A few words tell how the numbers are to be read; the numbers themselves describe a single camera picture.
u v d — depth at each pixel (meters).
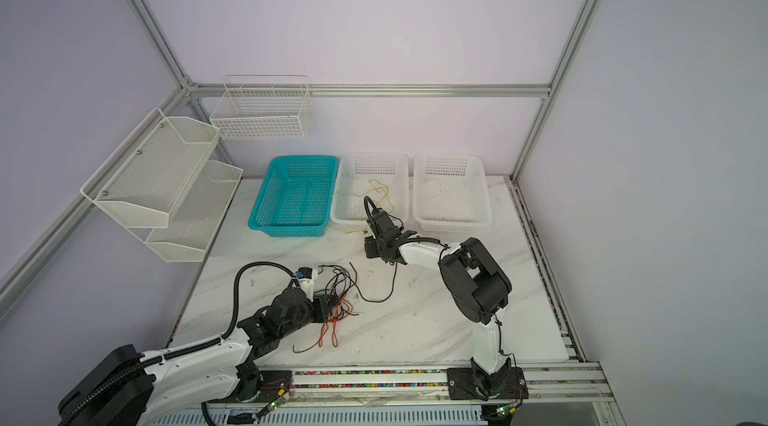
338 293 0.85
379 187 1.14
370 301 0.84
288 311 0.64
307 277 0.77
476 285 0.51
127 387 0.41
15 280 0.50
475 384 0.66
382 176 1.19
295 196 1.15
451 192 1.14
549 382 0.76
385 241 0.75
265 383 0.74
